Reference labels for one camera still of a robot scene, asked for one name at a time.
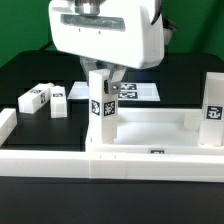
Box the white U-shaped obstacle fence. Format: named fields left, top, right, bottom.
left=0, top=108, right=224, bottom=183

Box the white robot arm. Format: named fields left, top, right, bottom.
left=48, top=0, right=176, bottom=94

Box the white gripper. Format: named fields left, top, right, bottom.
left=48, top=0, right=164, bottom=94

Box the white desk tabletop panel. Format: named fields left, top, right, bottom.
left=85, top=108, right=224, bottom=156

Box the white marker sheet with tags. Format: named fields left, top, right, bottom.
left=68, top=81, right=160, bottom=102

